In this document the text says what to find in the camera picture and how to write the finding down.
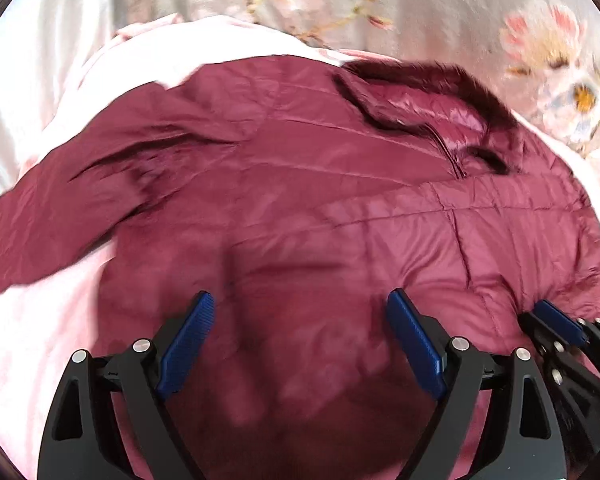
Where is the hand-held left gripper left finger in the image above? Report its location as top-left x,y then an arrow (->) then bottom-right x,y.
37,291 -> 216,480

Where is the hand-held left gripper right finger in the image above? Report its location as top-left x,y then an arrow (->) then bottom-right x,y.
386,288 -> 567,480

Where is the maroon puffer jacket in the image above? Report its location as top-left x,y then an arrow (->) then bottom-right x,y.
0,54 -> 600,480

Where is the pink bow print blanket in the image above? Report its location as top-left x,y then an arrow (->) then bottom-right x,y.
0,15 -> 600,480

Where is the white cloth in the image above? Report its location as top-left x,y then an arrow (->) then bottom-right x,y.
0,0 -> 131,216

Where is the grey floral bed sheet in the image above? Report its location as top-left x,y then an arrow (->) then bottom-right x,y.
107,0 -> 600,196

